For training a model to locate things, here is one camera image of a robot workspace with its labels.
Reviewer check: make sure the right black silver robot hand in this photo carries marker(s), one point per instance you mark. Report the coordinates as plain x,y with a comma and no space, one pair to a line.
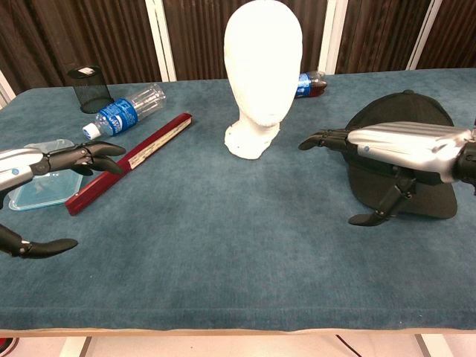
401,145

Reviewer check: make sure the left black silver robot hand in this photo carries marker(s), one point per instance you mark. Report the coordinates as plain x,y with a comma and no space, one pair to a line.
18,167

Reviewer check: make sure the black baseball cap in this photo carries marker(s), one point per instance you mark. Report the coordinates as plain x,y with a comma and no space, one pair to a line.
416,108

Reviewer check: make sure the white foam mannequin head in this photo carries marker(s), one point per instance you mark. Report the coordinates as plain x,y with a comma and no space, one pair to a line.
260,67

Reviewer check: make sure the clear plastic food container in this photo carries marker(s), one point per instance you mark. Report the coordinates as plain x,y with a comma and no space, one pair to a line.
41,189

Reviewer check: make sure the black mesh pen holder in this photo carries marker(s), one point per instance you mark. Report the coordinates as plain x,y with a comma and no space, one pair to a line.
90,89

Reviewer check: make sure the dark cola bottle blue label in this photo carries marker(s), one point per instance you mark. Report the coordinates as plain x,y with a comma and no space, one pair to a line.
310,85

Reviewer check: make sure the clear water bottle blue label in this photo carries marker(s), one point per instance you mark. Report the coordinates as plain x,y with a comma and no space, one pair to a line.
126,109

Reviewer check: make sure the red folded hand fan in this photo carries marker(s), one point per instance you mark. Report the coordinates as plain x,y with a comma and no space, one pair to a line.
148,152

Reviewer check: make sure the brown pleated curtain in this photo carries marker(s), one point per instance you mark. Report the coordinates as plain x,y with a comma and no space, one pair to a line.
93,37

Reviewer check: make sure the blue carpet table cover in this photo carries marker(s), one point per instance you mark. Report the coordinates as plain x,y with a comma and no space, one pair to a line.
230,230

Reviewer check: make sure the white vertical frame post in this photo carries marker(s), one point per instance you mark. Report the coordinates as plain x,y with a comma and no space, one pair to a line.
425,33
6,91
160,37
332,33

